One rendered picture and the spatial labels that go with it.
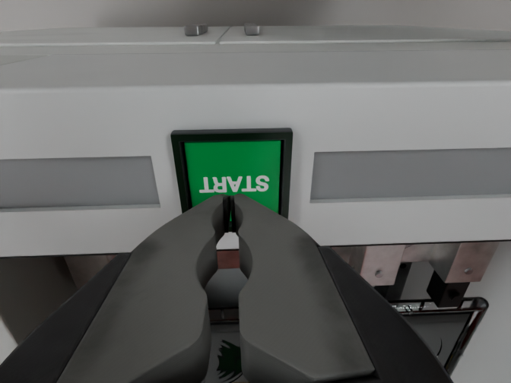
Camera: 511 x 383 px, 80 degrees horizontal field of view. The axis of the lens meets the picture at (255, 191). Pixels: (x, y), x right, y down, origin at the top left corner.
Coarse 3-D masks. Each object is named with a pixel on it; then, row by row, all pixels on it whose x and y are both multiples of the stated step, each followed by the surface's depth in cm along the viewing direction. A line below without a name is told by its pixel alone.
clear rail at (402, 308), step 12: (396, 300) 31; (408, 300) 31; (420, 300) 31; (432, 300) 31; (468, 300) 31; (480, 300) 31; (216, 312) 30; (228, 312) 30; (420, 312) 30; (432, 312) 30; (444, 312) 31
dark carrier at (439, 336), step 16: (416, 320) 31; (432, 320) 32; (448, 320) 32; (464, 320) 32; (224, 336) 31; (432, 336) 33; (448, 336) 33; (224, 352) 33; (240, 352) 33; (448, 352) 34; (208, 368) 34; (224, 368) 34; (240, 368) 34
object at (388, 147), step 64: (64, 64) 20; (128, 64) 20; (192, 64) 19; (256, 64) 19; (320, 64) 19; (384, 64) 19; (448, 64) 19; (0, 128) 14; (64, 128) 14; (128, 128) 14; (192, 128) 14; (320, 128) 15; (384, 128) 15; (448, 128) 15; (0, 192) 16; (64, 192) 16; (128, 192) 16; (320, 192) 17; (384, 192) 17; (448, 192) 17; (0, 256) 18
